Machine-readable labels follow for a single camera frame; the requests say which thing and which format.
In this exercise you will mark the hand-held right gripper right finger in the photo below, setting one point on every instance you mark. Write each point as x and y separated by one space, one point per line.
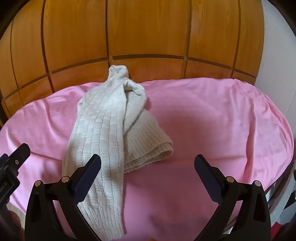
203 170

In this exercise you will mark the pink bed sheet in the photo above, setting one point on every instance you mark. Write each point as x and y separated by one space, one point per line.
208 127

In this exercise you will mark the wooden wardrobe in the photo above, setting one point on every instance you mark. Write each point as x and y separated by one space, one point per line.
148 27

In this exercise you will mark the wooden bed frame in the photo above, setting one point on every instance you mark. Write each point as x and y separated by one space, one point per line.
276 192

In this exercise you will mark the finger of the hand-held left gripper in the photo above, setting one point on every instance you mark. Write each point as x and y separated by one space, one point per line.
19 154

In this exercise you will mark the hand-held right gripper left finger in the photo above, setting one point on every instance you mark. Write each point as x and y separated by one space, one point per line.
91 170

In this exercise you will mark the white knit sweater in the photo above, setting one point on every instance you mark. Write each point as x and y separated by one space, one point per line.
104 120

